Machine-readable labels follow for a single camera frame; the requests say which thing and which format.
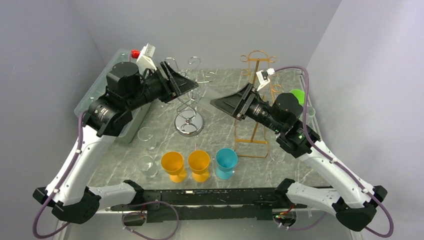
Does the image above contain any blue plastic wine glass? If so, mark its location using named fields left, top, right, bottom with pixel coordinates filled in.
left=215, top=148, right=238, bottom=180

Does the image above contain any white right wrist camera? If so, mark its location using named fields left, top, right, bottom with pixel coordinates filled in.
left=255, top=68, right=275, bottom=91

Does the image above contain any orange plastic wine glass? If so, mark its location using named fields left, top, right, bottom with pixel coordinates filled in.
left=188, top=150, right=210, bottom=183
left=160, top=151, right=186, bottom=183

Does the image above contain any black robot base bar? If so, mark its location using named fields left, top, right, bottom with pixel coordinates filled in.
left=110, top=187, right=295, bottom=223

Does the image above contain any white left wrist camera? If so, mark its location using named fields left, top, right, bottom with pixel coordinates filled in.
left=129, top=43, right=157, bottom=74

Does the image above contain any gold wire glass rack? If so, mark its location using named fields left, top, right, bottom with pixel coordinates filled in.
left=233, top=50, right=278, bottom=159

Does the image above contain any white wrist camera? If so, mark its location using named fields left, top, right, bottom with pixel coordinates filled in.
left=255, top=68, right=275, bottom=91
left=129, top=43, right=157, bottom=74

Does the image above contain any green plastic wine glass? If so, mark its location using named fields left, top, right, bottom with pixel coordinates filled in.
left=290, top=89, right=305, bottom=106

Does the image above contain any translucent green storage box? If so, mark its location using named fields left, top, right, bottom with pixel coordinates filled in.
left=74, top=48, right=151, bottom=144

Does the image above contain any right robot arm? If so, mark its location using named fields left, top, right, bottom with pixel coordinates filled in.
left=210, top=83, right=388, bottom=232

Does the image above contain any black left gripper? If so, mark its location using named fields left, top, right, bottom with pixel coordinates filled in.
left=124, top=60, right=198, bottom=111

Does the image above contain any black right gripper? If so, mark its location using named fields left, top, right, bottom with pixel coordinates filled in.
left=210, top=82, right=284, bottom=134

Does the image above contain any chrome wire glass rack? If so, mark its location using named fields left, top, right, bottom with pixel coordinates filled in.
left=174, top=71, right=217, bottom=137

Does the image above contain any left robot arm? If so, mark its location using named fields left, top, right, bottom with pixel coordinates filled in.
left=33, top=61, right=198, bottom=224

